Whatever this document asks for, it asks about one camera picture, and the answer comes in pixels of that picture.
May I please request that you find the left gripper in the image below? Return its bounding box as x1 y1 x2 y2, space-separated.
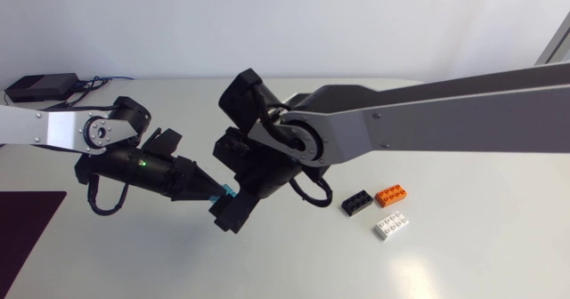
165 155 227 202

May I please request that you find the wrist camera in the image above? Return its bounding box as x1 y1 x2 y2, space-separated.
212 126 251 170
141 127 184 158

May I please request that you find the teal toy brick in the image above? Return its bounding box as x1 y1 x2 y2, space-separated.
208 183 239 204

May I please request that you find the black cable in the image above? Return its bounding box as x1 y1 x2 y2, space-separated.
42 77 111 111

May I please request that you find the white toy brick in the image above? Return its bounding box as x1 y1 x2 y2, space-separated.
373 210 411 242

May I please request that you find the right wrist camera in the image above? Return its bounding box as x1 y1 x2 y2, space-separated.
212 126 251 170

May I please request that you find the dark mat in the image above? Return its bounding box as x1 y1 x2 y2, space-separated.
0 190 68 298

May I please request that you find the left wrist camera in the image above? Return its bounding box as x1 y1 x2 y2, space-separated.
141 127 184 158

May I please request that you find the orange toy brick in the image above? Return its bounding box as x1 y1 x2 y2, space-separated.
374 183 409 209

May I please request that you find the black power brick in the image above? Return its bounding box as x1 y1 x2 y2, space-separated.
4 72 82 104

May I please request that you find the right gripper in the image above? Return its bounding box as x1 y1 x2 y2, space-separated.
208 187 262 235

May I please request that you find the black toy brick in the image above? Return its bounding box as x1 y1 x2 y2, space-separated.
340 189 375 217

